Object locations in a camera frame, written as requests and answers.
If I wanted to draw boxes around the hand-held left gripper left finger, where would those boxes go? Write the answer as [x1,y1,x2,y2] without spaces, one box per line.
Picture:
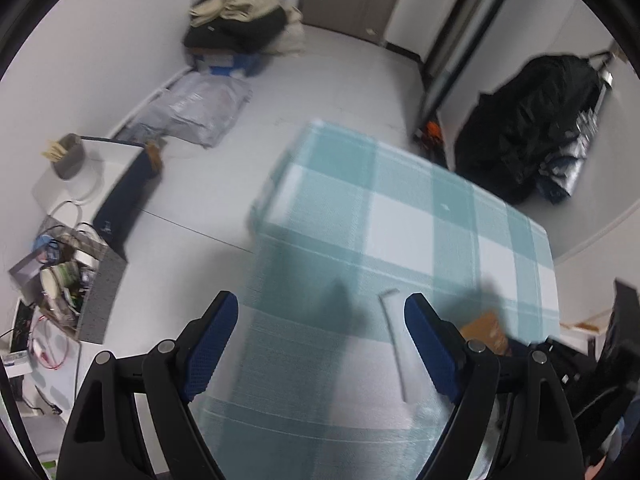
[57,291,240,480]

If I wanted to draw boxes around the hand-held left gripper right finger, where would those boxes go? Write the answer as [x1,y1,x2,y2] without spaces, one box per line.
[404,292,586,480]

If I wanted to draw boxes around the clear plastic strip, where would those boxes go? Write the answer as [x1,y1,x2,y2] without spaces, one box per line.
[377,289,426,403]

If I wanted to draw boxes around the grey perforated box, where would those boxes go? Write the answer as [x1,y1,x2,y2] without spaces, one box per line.
[9,215,128,345]

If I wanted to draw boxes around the teal checked tablecloth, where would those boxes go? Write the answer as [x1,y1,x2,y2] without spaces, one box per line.
[192,119,561,461]

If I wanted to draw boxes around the silver folding umbrella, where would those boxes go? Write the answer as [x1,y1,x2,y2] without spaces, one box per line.
[537,67,616,204]

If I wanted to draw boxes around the paper cup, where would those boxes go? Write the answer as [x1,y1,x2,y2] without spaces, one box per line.
[40,265,81,297]

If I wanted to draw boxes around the white device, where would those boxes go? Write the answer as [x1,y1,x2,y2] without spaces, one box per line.
[0,297,36,376]

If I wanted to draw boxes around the white box with blue side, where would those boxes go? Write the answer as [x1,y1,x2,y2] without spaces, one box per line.
[32,136,161,256]

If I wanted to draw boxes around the black jacket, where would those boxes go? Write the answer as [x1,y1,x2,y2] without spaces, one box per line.
[454,52,608,204]

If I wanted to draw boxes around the white grey chopstick holder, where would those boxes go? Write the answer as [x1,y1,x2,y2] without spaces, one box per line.
[52,133,101,201]

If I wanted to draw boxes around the grey parcel bag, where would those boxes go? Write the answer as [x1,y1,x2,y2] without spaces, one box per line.
[122,71,253,150]

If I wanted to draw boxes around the bundle of wooden chopsticks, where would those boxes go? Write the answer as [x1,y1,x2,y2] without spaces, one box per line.
[42,139,71,161]

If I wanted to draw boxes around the blue storage box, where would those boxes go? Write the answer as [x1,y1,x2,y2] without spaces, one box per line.
[192,47,268,78]

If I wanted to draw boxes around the dark open door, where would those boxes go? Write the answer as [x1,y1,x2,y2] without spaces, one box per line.
[412,0,528,141]

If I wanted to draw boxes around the black clothing pile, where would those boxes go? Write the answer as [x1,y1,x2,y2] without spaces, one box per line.
[182,0,288,53]

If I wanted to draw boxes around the beige cloth bag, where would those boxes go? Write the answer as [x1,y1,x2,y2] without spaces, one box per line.
[272,5,307,57]

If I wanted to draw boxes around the beige clothing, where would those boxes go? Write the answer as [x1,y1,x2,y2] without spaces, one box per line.
[189,0,281,26]

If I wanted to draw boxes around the red cable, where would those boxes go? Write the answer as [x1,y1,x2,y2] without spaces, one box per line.
[30,310,81,368]

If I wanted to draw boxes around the black cables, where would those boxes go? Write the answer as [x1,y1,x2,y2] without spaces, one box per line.
[35,200,101,261]

